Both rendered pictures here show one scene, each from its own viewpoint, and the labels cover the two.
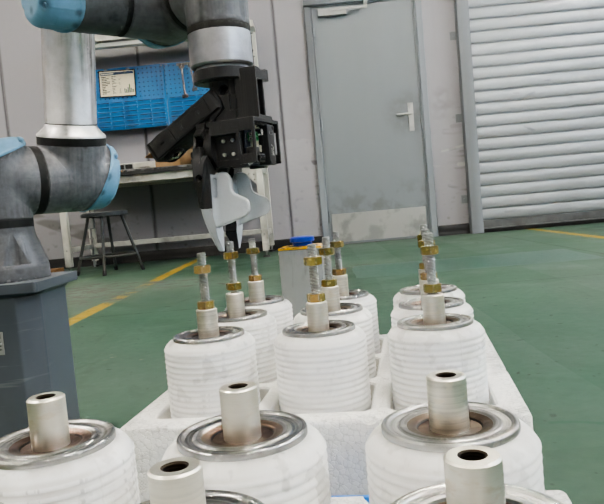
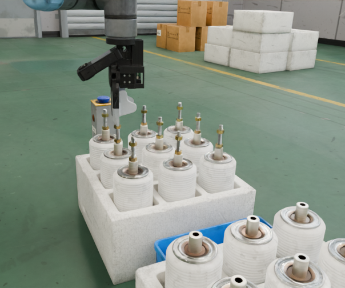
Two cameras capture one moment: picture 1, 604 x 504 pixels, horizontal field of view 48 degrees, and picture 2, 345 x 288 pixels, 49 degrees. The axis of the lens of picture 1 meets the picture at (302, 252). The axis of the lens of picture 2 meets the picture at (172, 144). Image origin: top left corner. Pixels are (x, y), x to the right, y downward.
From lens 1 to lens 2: 0.56 m
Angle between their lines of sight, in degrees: 38
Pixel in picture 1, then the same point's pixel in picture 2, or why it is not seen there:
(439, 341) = (228, 167)
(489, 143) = not seen: outside the picture
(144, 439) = (123, 223)
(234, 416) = (255, 228)
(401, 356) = (212, 173)
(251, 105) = (139, 59)
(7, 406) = not seen: outside the picture
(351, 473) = (200, 219)
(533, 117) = not seen: outside the picture
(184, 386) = (132, 196)
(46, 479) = (217, 263)
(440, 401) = (303, 212)
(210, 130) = (120, 71)
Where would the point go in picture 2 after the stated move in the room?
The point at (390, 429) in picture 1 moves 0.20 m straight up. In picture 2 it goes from (291, 222) to (308, 121)
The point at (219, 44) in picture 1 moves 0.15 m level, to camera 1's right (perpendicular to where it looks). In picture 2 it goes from (129, 28) to (183, 27)
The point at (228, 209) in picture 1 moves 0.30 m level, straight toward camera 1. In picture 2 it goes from (125, 108) to (214, 145)
